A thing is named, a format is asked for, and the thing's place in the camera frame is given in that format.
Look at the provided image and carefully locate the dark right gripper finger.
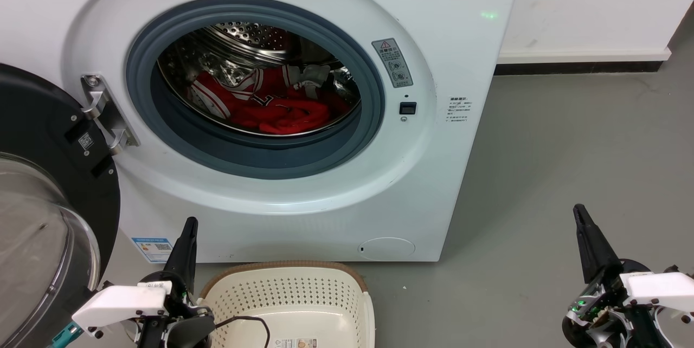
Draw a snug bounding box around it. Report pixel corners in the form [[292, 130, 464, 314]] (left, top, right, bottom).
[[574, 204, 624, 285]]

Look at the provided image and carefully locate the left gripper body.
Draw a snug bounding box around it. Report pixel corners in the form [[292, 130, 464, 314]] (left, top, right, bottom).
[[72, 271, 216, 348]]

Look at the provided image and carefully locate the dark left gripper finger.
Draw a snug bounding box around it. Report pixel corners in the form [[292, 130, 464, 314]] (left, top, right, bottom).
[[163, 217, 198, 298]]

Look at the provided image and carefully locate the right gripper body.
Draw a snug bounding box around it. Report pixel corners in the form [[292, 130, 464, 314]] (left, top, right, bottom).
[[561, 260, 694, 348]]

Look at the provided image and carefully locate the red jersey with white stripes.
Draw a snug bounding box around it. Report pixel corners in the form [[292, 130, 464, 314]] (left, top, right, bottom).
[[187, 64, 338, 121]]

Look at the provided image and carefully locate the plain red garment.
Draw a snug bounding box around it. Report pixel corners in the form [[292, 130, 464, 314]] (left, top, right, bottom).
[[232, 96, 331, 135]]

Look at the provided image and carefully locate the cream perforated laundry basket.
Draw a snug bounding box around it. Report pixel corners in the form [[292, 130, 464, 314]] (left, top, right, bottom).
[[198, 261, 376, 348]]

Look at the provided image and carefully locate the black round washer door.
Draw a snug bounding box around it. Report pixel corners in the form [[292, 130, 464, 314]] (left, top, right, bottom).
[[0, 63, 121, 348]]

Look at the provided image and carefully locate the stainless steel washing machine drum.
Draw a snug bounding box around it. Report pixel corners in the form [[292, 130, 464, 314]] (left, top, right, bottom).
[[157, 22, 362, 137]]

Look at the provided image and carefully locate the blue white energy label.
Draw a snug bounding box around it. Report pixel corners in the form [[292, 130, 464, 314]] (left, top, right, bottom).
[[132, 237, 174, 263]]

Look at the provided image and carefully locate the grey rubber door gasket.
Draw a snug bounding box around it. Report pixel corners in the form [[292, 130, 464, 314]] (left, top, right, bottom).
[[126, 0, 385, 180]]

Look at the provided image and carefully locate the white front-load washing machine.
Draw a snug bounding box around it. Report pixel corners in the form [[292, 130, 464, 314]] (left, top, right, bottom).
[[0, 0, 524, 263]]

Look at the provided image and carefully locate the metal door hinge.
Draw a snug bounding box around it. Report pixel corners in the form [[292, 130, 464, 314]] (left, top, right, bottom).
[[80, 73, 140, 156]]

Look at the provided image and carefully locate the small printed text sticker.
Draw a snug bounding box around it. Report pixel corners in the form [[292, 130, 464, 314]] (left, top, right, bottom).
[[446, 96, 474, 124]]

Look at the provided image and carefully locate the round white filter cover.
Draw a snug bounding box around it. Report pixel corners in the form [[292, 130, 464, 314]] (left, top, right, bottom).
[[358, 237, 416, 261]]

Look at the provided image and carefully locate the grey warning sticker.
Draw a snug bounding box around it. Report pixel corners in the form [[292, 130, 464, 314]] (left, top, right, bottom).
[[371, 38, 414, 88]]

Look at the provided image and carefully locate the thin black cable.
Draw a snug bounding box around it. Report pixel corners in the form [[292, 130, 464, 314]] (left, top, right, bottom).
[[214, 315, 271, 348]]

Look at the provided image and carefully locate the white wall skirting board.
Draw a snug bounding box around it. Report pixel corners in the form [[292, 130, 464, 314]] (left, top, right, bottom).
[[494, 47, 672, 75]]

